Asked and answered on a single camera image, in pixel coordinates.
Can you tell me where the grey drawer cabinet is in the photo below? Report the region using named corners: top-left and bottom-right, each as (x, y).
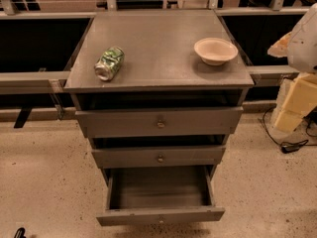
top-left (63, 9), bottom-right (256, 180)

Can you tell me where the black object on floor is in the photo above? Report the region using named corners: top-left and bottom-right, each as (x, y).
top-left (14, 227), bottom-right (26, 238)

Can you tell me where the grey middle drawer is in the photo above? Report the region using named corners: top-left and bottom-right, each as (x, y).
top-left (92, 145), bottom-right (225, 169)

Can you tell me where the green crushed soda can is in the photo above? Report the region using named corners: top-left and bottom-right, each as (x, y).
top-left (94, 47), bottom-right (125, 81)

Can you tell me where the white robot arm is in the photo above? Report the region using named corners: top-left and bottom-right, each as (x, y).
top-left (267, 4), bottom-right (317, 73)

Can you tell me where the white bowl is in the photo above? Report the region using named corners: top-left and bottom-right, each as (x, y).
top-left (194, 38), bottom-right (238, 65)

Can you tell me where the grey open bottom drawer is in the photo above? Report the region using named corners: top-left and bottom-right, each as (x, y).
top-left (97, 166), bottom-right (225, 226)

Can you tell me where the black cable with adapter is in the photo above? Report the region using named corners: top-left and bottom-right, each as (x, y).
top-left (261, 106), bottom-right (317, 155)

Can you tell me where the grey metal rail frame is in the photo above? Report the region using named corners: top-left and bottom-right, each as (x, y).
top-left (1, 10), bottom-right (298, 94)

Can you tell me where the grey top drawer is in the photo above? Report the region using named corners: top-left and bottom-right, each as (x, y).
top-left (75, 107), bottom-right (243, 138)

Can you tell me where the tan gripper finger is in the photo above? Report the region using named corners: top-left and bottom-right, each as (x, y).
top-left (267, 33), bottom-right (291, 58)

